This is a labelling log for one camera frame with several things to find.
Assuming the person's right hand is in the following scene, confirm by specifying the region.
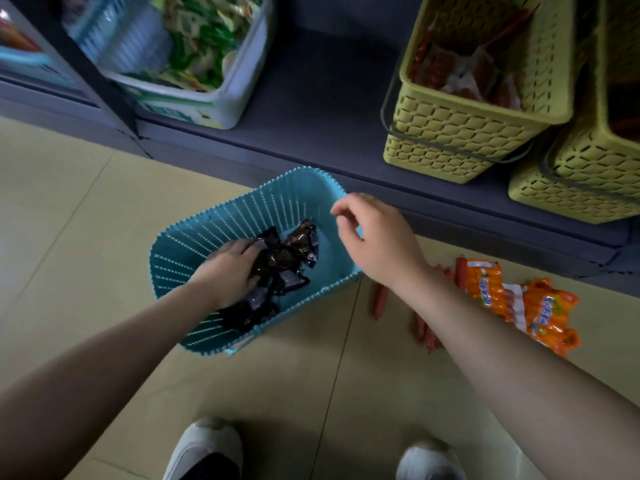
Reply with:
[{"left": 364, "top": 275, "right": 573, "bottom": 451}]
[{"left": 330, "top": 192, "right": 432, "bottom": 291}]

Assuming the person's left hand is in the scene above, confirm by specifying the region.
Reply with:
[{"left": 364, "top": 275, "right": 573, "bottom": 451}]
[{"left": 188, "top": 239, "right": 264, "bottom": 312}]

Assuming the pile of dark snack packets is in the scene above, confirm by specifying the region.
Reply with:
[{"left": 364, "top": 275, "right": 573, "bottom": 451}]
[{"left": 220, "top": 220, "right": 320, "bottom": 333}]

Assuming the person's left forearm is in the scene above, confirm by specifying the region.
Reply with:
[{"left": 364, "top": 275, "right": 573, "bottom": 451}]
[{"left": 0, "top": 280, "right": 222, "bottom": 480}]

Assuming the person's right forearm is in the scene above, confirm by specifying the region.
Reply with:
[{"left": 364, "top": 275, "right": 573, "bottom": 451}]
[{"left": 397, "top": 265, "right": 640, "bottom": 480}]

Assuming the blue plastic basket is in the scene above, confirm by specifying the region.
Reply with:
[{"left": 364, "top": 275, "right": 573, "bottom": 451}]
[{"left": 148, "top": 166, "right": 364, "bottom": 357}]

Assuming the grey store shelf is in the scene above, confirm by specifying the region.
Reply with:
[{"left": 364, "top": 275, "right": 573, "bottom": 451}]
[{"left": 0, "top": 0, "right": 640, "bottom": 298}]

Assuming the yellow plastic basket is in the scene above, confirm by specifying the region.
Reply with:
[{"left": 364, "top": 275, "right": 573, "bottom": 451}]
[
  {"left": 381, "top": 0, "right": 577, "bottom": 185},
  {"left": 508, "top": 0, "right": 640, "bottom": 225}
]

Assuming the white plastic bin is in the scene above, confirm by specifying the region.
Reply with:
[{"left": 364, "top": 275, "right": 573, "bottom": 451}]
[{"left": 64, "top": 0, "right": 279, "bottom": 131}]

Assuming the orange sausage pack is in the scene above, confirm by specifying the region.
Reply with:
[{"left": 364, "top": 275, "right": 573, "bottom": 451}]
[
  {"left": 520, "top": 278, "right": 582, "bottom": 359},
  {"left": 466, "top": 260, "right": 525, "bottom": 323}
]

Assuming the pile of red sausage packets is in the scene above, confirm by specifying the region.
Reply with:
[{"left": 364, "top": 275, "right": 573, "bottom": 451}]
[{"left": 409, "top": 7, "right": 532, "bottom": 111}]

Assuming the person's left white shoe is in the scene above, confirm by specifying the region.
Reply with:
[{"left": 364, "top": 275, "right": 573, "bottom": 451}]
[{"left": 162, "top": 417, "right": 244, "bottom": 480}]

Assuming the person's white shoe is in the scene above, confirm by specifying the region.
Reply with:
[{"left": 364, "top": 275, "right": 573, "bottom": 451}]
[
  {"left": 162, "top": 417, "right": 244, "bottom": 480},
  {"left": 395, "top": 441, "right": 468, "bottom": 480}
]

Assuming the pile of green snack packets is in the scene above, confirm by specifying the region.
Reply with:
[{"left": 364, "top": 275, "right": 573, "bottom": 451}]
[{"left": 125, "top": 0, "right": 266, "bottom": 93}]

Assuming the dark trouser leg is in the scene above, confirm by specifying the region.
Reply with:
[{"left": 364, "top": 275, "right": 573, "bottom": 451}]
[{"left": 180, "top": 452, "right": 230, "bottom": 480}]

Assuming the person's right white shoe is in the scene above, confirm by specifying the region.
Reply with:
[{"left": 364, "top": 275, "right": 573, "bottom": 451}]
[{"left": 395, "top": 441, "right": 468, "bottom": 480}]

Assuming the black shelf post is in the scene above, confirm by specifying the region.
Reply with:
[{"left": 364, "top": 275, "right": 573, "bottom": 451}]
[{"left": 9, "top": 0, "right": 140, "bottom": 139}]

